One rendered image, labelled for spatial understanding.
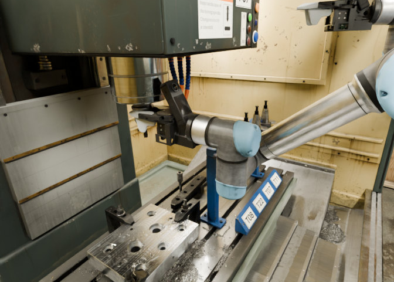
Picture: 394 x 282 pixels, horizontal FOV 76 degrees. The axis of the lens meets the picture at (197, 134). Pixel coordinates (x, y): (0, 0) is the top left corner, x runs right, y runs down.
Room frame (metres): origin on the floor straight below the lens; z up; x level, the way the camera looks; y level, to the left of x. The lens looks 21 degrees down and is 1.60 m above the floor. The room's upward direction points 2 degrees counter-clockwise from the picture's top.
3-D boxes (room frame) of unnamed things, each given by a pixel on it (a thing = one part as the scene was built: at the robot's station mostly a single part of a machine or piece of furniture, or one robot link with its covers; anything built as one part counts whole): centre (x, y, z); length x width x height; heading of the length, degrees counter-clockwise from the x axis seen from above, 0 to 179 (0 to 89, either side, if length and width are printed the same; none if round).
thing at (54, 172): (0.95, 0.52, 1.16); 0.48 x 0.05 x 0.51; 145
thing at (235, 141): (0.54, -0.08, 1.39); 0.11 x 0.08 x 0.09; 55
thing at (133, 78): (0.70, 0.15, 1.51); 0.16 x 0.16 x 0.12
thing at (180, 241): (0.67, 0.18, 0.96); 0.29 x 0.23 x 0.05; 145
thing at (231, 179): (0.56, -0.09, 1.29); 0.11 x 0.08 x 0.11; 148
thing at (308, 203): (1.23, -0.22, 0.75); 0.89 x 0.70 x 0.26; 55
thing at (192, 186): (0.99, 0.04, 0.93); 0.26 x 0.05 x 0.06; 150
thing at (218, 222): (0.84, -0.06, 1.05); 0.10 x 0.05 x 0.30; 55
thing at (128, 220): (0.77, 0.29, 0.97); 0.13 x 0.03 x 0.15; 55
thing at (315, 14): (0.80, -0.35, 1.66); 0.09 x 0.03 x 0.06; 85
